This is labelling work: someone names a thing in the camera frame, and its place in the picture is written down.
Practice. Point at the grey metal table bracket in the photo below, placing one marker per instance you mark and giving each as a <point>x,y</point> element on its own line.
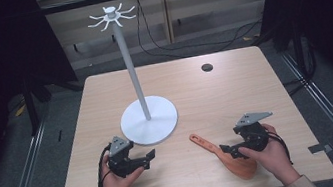
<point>320,148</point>

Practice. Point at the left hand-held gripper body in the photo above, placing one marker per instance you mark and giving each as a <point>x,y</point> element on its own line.
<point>121,163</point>

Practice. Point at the white hook stand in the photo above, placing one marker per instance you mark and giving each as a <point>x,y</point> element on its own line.
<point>132,72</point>

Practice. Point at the person's right hand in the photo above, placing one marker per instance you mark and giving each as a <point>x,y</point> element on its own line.
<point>274,160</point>

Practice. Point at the black metal stand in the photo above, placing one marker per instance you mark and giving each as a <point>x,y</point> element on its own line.
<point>31,108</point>
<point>299,52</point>

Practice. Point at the orange wooden spatula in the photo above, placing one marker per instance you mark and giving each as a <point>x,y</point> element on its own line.
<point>229,161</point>

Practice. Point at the yellow floor tape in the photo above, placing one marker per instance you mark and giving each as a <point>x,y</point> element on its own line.
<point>20,110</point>

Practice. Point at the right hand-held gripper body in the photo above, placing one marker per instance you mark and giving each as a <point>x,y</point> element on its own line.
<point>254,135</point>

